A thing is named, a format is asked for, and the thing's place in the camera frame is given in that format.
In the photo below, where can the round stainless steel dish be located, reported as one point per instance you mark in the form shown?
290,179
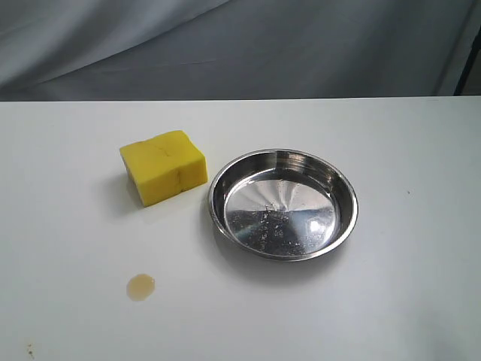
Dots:
282,204

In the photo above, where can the yellow sponge block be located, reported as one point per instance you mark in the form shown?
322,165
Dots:
164,166

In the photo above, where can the brown liquid spill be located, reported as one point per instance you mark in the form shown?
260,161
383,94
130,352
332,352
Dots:
140,287

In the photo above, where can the grey backdrop cloth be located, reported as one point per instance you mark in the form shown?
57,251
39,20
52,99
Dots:
203,50

